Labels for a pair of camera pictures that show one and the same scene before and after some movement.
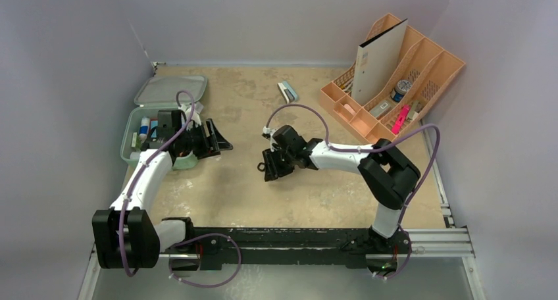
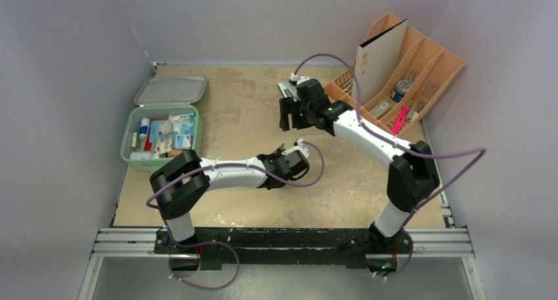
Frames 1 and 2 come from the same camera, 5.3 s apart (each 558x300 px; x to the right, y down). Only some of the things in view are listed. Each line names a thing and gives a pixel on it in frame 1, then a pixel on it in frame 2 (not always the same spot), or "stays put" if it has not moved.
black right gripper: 279,160 → 287,114
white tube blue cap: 143,128 stays put
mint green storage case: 158,93 stays put
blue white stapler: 287,91 stays put
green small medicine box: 133,139 stays put
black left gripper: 210,145 → 279,153
